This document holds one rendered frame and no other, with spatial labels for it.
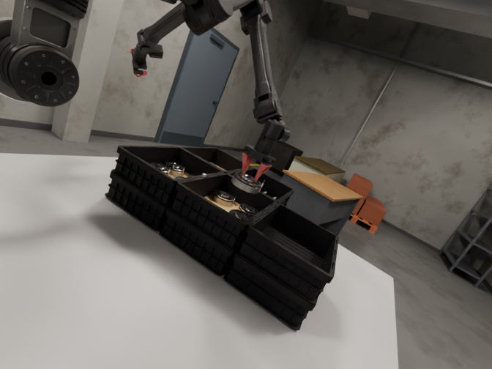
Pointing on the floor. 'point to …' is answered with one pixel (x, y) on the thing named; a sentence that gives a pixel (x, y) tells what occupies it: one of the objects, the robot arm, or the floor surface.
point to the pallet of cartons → (356, 184)
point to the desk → (321, 199)
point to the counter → (319, 167)
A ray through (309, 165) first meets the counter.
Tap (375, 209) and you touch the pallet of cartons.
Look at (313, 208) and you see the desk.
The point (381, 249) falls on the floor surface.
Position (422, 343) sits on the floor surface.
